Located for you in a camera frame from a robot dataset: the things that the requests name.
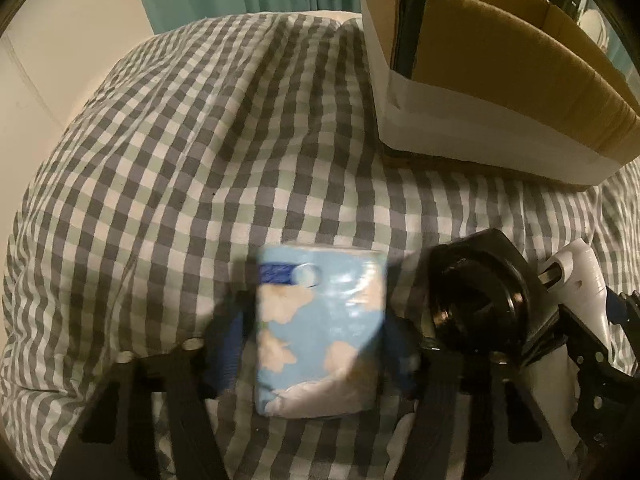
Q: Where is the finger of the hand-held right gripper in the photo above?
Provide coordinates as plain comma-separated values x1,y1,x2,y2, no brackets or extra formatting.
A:
570,291,640,463

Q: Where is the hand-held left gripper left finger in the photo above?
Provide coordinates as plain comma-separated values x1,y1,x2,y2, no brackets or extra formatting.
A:
50,304,252,480

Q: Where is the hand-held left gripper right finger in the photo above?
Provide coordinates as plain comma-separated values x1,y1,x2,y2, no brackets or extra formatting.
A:
386,316,562,480

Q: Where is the blue tissue pack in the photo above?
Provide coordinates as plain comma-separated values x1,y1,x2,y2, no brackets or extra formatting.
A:
252,244,389,419

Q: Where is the cardboard box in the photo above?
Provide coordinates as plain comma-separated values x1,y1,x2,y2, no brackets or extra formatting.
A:
359,0,640,192

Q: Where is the black round device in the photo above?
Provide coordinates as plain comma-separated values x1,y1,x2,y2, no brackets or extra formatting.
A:
419,228,557,367

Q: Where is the grey checked blanket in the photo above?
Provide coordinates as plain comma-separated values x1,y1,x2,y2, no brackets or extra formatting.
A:
0,10,640,480

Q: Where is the white round object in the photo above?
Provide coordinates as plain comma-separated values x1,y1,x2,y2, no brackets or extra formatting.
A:
580,9,612,51

